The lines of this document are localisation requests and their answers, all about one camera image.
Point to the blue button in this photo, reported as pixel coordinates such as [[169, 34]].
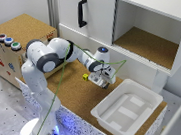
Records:
[[8, 40]]

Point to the wooden drawer box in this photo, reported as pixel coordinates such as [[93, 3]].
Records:
[[24, 28]]

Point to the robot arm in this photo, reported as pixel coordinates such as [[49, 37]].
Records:
[[41, 79]]

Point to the red button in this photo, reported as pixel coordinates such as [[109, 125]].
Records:
[[1, 37]]

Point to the yellow block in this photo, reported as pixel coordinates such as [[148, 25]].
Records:
[[85, 77]]

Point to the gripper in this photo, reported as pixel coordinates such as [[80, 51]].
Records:
[[103, 73]]

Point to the white cabinet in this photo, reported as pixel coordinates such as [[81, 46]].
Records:
[[143, 8]]

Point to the green button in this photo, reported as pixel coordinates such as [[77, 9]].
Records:
[[15, 45]]

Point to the white sliding door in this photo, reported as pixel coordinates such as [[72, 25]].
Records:
[[100, 15]]

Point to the white plastic box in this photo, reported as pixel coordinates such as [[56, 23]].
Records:
[[127, 110]]

